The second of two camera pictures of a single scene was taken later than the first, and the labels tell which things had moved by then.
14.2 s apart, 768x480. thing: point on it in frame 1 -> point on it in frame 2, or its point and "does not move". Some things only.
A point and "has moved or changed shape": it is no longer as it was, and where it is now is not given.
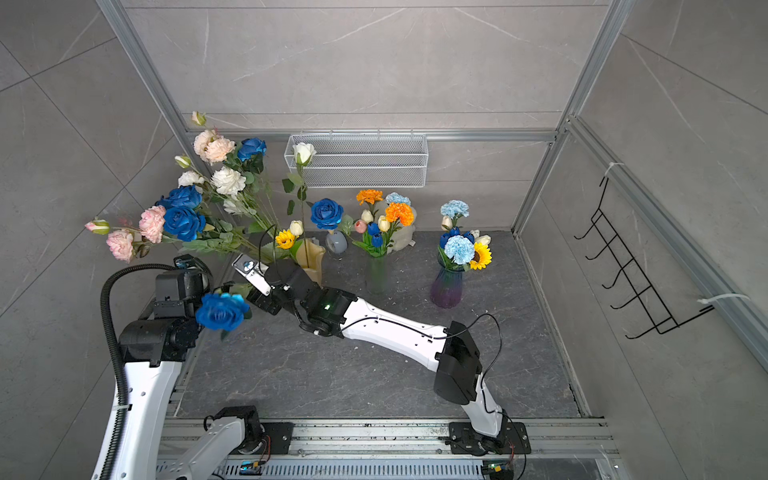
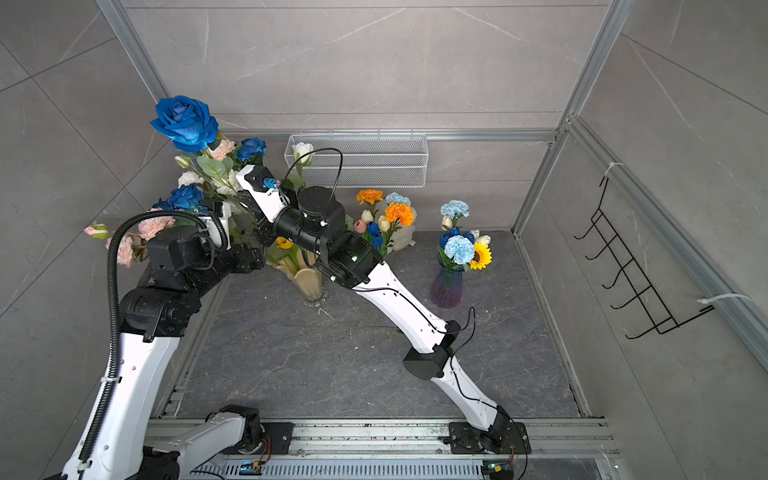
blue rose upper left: (184, 196) does not move
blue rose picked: (184, 223) has moved or changed shape
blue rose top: (251, 146) does not move
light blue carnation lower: (460, 248) does not move
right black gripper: (268, 303) -> (271, 231)
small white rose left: (188, 178) does not move
